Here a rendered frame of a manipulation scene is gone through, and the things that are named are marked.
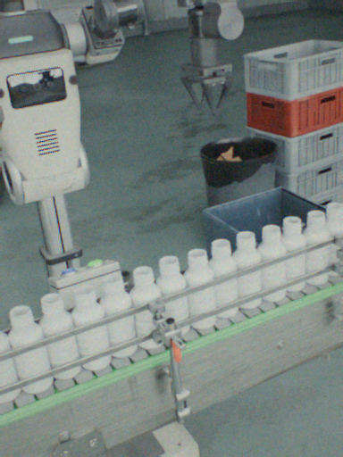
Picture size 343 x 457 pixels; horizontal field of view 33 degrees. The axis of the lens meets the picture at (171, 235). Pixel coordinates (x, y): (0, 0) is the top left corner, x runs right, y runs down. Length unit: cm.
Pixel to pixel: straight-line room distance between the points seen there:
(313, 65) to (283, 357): 240
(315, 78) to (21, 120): 229
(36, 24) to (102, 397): 94
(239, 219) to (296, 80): 159
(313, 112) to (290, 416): 184
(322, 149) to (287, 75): 56
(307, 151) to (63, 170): 223
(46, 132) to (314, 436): 152
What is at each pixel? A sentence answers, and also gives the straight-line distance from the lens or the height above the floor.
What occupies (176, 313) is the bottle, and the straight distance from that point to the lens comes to 116.
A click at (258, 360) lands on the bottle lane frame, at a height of 89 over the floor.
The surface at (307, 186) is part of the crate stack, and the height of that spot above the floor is 32.
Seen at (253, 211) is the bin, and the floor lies 89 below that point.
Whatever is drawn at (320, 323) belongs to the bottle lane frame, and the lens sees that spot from 137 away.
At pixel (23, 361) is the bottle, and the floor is 108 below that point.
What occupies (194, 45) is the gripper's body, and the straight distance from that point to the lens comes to 120.
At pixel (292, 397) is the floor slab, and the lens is 255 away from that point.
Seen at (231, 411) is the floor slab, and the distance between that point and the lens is 249.
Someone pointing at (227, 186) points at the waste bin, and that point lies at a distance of 329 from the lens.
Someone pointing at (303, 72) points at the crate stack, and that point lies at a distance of 345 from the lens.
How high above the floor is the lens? 171
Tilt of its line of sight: 26 degrees down
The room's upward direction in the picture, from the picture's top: 6 degrees counter-clockwise
